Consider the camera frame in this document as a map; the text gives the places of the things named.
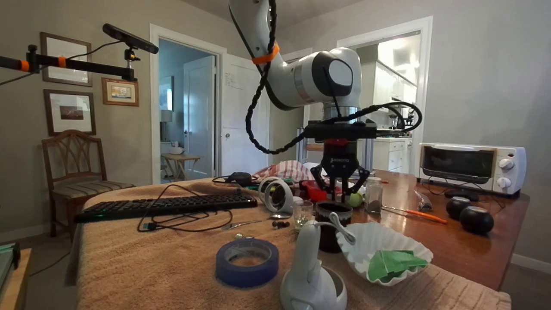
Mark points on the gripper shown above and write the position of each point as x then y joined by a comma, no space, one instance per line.
340,157

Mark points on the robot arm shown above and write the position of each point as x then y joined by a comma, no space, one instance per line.
297,77

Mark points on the brown cup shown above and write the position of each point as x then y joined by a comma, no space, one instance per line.
331,213

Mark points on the blue masking tape roll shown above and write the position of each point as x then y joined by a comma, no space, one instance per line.
247,273

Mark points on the red bowl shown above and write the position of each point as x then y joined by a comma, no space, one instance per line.
316,193

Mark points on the green ball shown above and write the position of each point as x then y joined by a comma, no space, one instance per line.
355,200

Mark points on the glass spice jar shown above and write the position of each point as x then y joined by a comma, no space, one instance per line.
373,196

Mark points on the small clear glass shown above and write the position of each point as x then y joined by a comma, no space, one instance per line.
302,214

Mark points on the red striped cloth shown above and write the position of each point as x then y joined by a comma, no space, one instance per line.
286,170

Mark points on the white hand controller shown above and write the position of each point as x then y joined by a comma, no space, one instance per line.
308,267
275,193

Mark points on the white coffee filter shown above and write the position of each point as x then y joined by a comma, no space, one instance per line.
379,241

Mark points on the white kitchen cabinets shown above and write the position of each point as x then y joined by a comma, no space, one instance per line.
394,125

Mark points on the clear plastic bag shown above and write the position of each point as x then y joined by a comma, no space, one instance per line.
424,201

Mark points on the black computer mouse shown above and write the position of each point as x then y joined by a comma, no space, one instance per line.
240,178

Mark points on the metal spoon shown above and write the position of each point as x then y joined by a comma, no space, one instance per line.
249,223

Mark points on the green folded paper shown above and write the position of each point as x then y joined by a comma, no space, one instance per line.
394,263

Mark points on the white door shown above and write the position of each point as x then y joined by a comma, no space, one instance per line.
243,120

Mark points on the toaster oven door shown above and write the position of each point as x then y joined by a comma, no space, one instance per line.
457,165

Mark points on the black round shaker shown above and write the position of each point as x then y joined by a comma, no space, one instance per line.
457,208
476,220

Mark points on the white toaster oven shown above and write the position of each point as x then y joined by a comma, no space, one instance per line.
473,168

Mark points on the small wooden side table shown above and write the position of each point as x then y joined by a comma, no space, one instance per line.
181,161

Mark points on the toaster oven knob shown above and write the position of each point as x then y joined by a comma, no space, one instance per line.
503,182
506,163

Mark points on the black keyboard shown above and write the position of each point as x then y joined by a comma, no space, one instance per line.
168,205

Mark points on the beige towel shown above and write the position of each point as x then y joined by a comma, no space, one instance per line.
163,262

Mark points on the small wooden framed picture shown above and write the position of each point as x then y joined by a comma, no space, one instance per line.
120,91

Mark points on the wooden chair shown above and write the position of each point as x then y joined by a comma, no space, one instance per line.
75,172

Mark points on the dark framed picture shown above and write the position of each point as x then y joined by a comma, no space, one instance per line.
69,113

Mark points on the large framed picture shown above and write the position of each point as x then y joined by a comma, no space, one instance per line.
64,58

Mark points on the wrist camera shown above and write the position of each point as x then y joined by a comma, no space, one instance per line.
340,130

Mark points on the camera on mount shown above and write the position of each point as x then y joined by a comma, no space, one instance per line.
86,64

